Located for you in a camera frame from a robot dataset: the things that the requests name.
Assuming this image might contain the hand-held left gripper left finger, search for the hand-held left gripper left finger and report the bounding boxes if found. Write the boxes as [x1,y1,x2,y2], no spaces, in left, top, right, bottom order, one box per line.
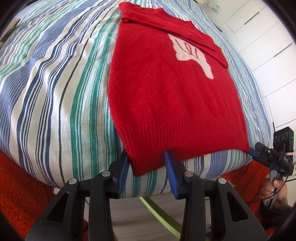
[25,148,130,241]

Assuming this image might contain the striped bedspread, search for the striped bedspread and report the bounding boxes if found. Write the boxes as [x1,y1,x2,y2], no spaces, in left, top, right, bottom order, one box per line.
[0,0,271,198]

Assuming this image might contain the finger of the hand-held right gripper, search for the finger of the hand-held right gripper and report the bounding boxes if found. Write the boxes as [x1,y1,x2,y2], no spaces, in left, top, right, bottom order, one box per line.
[254,142,278,158]
[248,146,275,171]

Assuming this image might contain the person's right hand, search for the person's right hand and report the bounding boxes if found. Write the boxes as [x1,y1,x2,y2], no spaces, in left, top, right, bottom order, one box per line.
[261,173,289,206]

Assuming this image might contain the red knitted sweater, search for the red knitted sweater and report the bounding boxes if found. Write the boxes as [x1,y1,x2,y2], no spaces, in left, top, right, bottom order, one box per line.
[107,2,250,177]

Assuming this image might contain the orange rug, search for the orange rug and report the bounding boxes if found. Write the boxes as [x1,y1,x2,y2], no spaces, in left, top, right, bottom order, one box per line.
[0,151,89,241]

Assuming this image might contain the black cable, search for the black cable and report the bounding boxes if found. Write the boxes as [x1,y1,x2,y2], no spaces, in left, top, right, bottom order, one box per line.
[245,175,288,205]

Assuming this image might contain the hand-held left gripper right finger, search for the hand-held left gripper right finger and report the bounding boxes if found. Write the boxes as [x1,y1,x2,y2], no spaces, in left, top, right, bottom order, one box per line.
[164,149,269,241]

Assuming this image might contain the yellow-green strip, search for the yellow-green strip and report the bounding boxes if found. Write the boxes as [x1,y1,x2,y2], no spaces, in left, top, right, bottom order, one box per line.
[139,197,188,241]

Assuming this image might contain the white wardrobe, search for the white wardrobe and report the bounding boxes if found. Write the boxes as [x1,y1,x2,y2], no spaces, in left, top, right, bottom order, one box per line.
[196,0,296,130]

